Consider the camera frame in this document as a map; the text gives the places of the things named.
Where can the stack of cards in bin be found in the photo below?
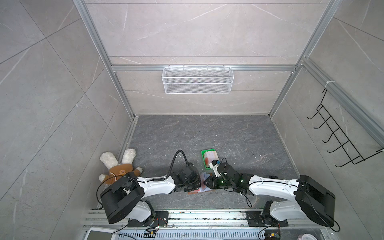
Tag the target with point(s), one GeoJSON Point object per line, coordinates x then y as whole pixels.
{"type": "Point", "coordinates": [209, 156]}

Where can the white tablet device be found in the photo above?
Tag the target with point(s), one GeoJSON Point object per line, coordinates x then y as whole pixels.
{"type": "Point", "coordinates": [96, 233]}

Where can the white wire mesh basket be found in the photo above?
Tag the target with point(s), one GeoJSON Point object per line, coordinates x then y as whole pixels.
{"type": "Point", "coordinates": [197, 80]}

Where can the black wire hook rack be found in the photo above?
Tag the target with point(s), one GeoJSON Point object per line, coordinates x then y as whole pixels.
{"type": "Point", "coordinates": [336, 132]}

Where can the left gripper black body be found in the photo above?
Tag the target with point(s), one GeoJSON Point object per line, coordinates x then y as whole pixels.
{"type": "Point", "coordinates": [194, 186]}

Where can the green plastic card bin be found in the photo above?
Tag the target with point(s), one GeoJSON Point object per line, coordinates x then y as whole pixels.
{"type": "Point", "coordinates": [202, 152]}

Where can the brown leather card holder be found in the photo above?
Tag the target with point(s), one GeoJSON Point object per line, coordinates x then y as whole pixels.
{"type": "Point", "coordinates": [194, 192]}

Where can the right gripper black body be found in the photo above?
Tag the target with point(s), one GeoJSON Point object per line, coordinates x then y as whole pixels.
{"type": "Point", "coordinates": [219, 183]}

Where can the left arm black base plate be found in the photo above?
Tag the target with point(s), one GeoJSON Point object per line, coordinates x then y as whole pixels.
{"type": "Point", "coordinates": [159, 218]}

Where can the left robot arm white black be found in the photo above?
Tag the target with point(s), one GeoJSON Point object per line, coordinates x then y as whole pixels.
{"type": "Point", "coordinates": [124, 198]}

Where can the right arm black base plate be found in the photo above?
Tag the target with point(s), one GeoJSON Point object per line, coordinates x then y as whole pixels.
{"type": "Point", "coordinates": [259, 219]}

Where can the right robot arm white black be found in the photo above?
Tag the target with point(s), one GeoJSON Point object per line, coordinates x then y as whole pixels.
{"type": "Point", "coordinates": [301, 199]}

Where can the aluminium front rail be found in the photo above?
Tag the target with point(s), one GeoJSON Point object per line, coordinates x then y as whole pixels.
{"type": "Point", "coordinates": [216, 218]}

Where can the white teddy bear brown shirt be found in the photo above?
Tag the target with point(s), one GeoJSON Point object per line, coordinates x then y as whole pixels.
{"type": "Point", "coordinates": [115, 169]}

